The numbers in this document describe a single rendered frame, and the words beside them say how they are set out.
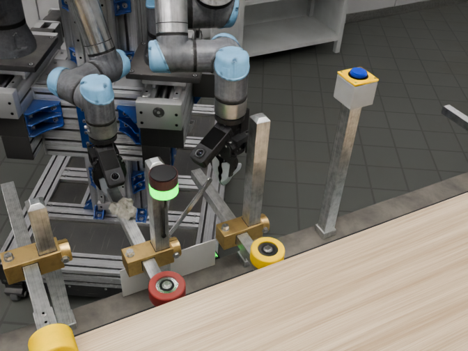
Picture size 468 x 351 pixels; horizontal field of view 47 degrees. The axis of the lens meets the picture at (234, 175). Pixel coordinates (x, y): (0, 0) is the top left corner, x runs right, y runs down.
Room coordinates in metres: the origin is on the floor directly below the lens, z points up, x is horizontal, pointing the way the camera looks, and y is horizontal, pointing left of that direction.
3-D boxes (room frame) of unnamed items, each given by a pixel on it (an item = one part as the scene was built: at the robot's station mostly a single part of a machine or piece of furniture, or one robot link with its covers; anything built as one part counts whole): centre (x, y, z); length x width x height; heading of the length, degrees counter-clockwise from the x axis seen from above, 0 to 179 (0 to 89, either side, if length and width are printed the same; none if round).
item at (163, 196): (0.84, 0.14, 1.09); 0.06 x 0.06 x 0.02
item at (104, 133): (1.11, 0.34, 1.04); 0.08 x 0.08 x 0.05
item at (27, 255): (0.75, 0.41, 0.94); 0.13 x 0.06 x 0.05; 119
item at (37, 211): (0.76, 0.39, 0.86); 0.03 x 0.03 x 0.48; 29
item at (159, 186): (0.84, 0.14, 1.11); 0.06 x 0.06 x 0.02
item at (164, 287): (0.74, 0.13, 0.85); 0.08 x 0.08 x 0.11
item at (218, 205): (1.03, 0.01, 0.82); 0.43 x 0.03 x 0.04; 29
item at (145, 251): (0.87, 0.19, 0.84); 0.13 x 0.06 x 0.05; 119
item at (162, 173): (0.84, 0.15, 1.02); 0.06 x 0.06 x 0.22; 29
